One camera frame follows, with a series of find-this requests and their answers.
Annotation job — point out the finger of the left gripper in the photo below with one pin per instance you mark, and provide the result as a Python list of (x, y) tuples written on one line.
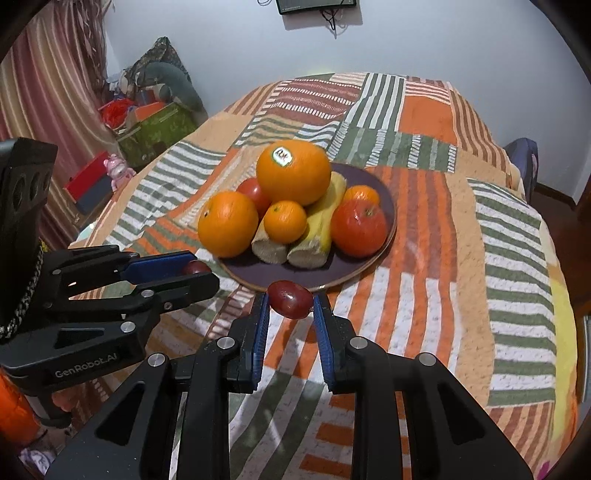
[(67, 273), (160, 296)]

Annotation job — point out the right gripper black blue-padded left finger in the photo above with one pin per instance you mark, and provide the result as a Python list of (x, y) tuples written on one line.
[(173, 409)]

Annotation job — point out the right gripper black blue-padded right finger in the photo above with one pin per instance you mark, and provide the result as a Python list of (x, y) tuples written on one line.
[(410, 411)]

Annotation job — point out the corn cob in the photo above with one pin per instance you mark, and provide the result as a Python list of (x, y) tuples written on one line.
[(266, 249), (312, 252)]

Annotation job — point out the red tomato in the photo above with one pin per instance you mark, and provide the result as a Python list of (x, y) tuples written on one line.
[(250, 188), (359, 228)]

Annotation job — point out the small mandarin orange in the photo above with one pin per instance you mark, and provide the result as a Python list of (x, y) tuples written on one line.
[(285, 222)]

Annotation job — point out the large orange with sticker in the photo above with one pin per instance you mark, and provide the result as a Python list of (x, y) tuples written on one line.
[(294, 170)]

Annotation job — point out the red box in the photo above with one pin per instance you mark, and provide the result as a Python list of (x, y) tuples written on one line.
[(90, 185)]

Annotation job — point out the pink toy figure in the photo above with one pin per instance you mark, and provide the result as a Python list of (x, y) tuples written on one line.
[(118, 171)]

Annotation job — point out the green storage box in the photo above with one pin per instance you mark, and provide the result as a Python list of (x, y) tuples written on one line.
[(146, 140)]

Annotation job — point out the patchwork striped bedspread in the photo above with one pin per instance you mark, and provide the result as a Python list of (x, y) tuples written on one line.
[(472, 276)]

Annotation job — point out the striped red curtain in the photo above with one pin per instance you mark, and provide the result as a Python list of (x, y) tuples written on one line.
[(53, 81)]

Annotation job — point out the purple round plate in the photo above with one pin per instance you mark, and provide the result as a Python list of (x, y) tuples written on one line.
[(248, 270)]

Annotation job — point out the grey plush dolphin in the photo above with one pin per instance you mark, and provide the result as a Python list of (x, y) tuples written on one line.
[(174, 79)]

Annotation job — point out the small black wall monitor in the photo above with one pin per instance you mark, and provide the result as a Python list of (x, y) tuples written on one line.
[(287, 7)]

